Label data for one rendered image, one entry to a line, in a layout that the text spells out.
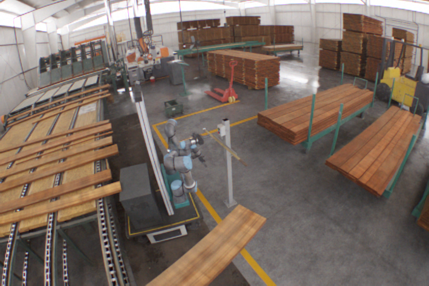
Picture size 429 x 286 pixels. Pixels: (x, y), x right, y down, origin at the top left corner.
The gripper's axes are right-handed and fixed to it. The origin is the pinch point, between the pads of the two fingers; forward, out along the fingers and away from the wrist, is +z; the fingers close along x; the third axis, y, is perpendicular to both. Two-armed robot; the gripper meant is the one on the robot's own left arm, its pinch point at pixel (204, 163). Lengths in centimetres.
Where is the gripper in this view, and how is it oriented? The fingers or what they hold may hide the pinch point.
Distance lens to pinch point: 264.7
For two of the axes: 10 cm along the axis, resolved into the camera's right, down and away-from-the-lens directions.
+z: 4.9, 7.9, 3.7
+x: -2.1, -3.1, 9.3
